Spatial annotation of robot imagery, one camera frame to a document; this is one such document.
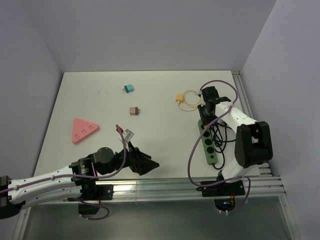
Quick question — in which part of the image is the purple cable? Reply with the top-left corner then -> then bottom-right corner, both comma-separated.
187,79 -> 251,216
0,124 -> 133,221

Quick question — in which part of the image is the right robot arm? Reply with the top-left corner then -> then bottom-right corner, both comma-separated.
197,86 -> 273,195

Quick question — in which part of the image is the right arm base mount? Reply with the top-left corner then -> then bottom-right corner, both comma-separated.
196,180 -> 246,213

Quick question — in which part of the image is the pink triangular power strip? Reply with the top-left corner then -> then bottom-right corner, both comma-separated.
71,118 -> 100,145

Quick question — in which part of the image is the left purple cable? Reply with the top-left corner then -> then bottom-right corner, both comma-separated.
0,124 -> 133,221

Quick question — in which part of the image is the teal plug adapter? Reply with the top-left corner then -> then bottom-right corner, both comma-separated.
123,84 -> 134,94

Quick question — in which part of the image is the aluminium front rail frame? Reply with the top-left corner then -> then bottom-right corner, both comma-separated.
13,176 -> 301,240

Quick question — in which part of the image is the green power strip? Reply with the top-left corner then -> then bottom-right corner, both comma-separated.
201,129 -> 218,166

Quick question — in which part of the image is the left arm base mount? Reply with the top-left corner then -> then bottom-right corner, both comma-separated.
67,184 -> 114,221

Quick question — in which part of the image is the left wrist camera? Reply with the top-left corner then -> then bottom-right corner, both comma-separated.
122,129 -> 135,144

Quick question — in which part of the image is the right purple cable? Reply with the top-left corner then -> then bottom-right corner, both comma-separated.
187,79 -> 251,216

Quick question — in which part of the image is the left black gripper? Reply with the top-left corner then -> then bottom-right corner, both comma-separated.
100,140 -> 159,175

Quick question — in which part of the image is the brown plug adapter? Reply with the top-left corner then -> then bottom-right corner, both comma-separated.
129,106 -> 141,116

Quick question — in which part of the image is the yellow charger with cable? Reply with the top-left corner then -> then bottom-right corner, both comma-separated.
175,89 -> 202,112

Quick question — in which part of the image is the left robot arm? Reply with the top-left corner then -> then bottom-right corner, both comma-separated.
0,145 -> 160,219

